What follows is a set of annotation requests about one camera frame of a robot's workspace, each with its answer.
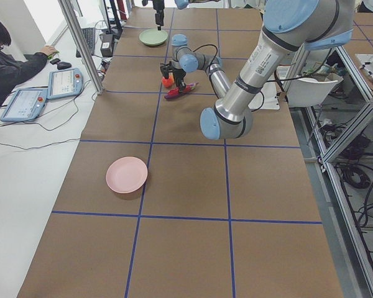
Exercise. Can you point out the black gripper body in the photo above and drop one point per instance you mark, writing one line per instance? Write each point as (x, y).
(178, 75)
(158, 7)

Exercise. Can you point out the black keyboard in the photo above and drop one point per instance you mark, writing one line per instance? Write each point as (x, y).
(89, 36)

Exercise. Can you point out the aluminium frame post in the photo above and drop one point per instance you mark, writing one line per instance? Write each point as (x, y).
(81, 44)

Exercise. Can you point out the purple eggplant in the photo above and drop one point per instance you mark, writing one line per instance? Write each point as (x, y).
(191, 87)

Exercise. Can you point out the black computer mouse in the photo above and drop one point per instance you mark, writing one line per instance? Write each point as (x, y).
(62, 65)

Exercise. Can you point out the blue teach pendant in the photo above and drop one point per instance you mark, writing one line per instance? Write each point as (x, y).
(25, 105)
(64, 83)

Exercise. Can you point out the black power adapter box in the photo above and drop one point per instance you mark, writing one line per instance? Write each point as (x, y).
(107, 45)

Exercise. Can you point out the far blue teach pendant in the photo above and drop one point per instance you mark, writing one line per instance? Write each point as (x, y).
(64, 83)

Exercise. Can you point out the person in dark jacket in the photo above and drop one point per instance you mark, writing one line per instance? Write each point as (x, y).
(13, 72)

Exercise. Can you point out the white chair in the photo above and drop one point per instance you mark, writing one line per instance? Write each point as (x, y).
(306, 92)

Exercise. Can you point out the pink plate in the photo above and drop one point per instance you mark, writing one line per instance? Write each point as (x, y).
(126, 175)

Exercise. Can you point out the red chili pepper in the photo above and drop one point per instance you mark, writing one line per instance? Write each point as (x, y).
(176, 92)

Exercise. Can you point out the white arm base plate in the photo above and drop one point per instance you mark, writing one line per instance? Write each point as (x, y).
(267, 101)

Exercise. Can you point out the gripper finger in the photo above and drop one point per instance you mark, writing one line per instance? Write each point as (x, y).
(180, 84)

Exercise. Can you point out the red pomegranate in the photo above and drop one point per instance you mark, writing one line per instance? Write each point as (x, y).
(168, 82)

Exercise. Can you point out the near blue teach pendant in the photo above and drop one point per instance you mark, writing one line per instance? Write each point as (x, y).
(25, 105)

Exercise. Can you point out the light green plate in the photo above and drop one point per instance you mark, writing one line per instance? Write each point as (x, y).
(153, 37)

